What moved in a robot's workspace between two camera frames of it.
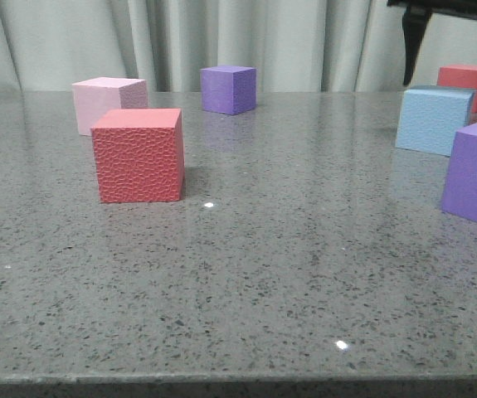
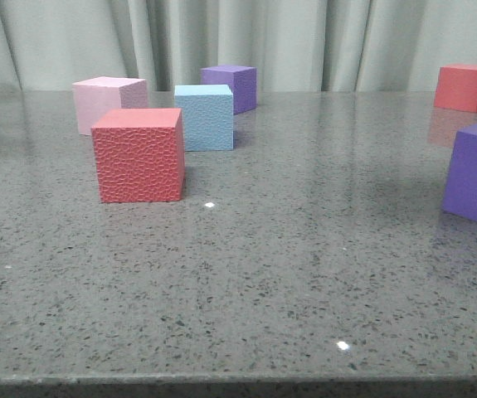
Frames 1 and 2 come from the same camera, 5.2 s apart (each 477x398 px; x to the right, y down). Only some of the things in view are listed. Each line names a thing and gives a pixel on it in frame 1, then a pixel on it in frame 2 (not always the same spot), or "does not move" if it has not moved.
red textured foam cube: [139, 155] does not move
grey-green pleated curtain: [294, 46] does not move
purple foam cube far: [230, 89] does not move
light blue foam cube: [429, 116] -> [206, 116]
